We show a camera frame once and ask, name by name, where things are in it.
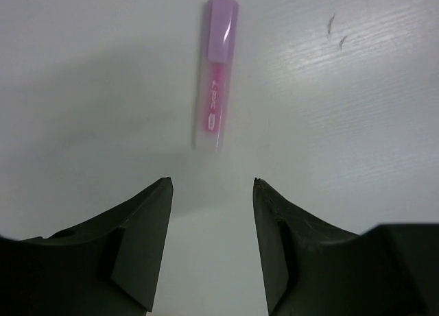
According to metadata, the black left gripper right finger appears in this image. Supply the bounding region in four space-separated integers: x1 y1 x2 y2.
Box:
253 179 438 315

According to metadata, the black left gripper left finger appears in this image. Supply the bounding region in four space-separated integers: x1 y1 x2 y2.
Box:
1 178 173 315

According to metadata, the purple pink highlighter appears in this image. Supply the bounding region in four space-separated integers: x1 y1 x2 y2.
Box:
194 0 239 152

